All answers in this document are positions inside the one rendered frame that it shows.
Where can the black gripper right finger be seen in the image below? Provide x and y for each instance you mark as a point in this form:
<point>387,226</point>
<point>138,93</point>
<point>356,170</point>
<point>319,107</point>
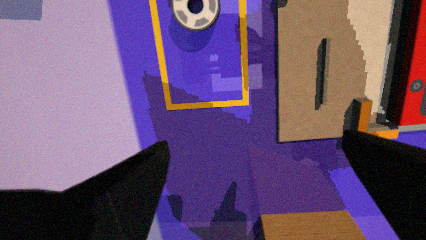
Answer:
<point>394,174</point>

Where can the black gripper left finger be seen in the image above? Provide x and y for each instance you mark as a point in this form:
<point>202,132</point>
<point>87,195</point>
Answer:
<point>119,203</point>

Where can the yellow rectangular outline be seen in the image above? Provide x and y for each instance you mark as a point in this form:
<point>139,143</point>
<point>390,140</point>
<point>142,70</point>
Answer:
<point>244,62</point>

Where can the black and beige wheel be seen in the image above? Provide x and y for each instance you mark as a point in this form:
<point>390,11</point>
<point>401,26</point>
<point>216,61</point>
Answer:
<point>201,21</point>

